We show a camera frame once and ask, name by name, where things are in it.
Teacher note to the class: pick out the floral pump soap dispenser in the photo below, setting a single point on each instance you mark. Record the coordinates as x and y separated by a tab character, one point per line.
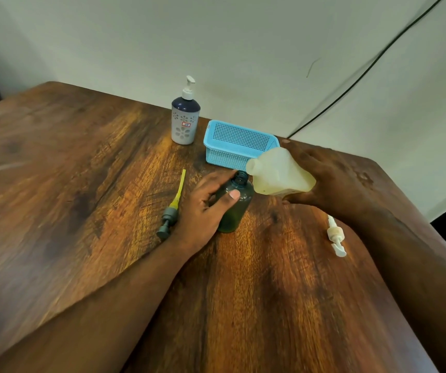
185	120

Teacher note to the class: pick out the person's left hand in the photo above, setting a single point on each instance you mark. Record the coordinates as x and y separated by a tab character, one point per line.
195	217

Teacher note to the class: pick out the white pump head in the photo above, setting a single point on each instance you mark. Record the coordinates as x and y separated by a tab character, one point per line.
336	237

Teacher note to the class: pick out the grey pump head yellow tube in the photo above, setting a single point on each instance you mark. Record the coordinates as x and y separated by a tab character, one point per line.
171	207

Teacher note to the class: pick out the blue plastic mesh basket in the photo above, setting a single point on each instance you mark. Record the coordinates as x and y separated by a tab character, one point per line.
238	145

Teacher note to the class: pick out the person's right thumb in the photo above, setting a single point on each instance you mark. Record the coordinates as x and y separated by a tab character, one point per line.
298	198

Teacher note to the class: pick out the person's left forearm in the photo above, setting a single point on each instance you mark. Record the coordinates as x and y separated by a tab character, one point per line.
90	310

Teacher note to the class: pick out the dark green plastic bottle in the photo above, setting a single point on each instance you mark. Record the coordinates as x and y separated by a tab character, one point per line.
233	205

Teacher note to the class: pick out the translucent white plastic bottle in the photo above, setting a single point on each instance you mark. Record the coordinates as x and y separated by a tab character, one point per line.
277	173

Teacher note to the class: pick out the person's left thumb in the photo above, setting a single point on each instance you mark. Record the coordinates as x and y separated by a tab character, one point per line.
228	201

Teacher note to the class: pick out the person's right forearm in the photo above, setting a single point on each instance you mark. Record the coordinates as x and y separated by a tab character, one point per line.
421	275

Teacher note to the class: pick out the person's right hand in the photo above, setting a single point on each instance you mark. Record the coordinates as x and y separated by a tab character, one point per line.
337	178

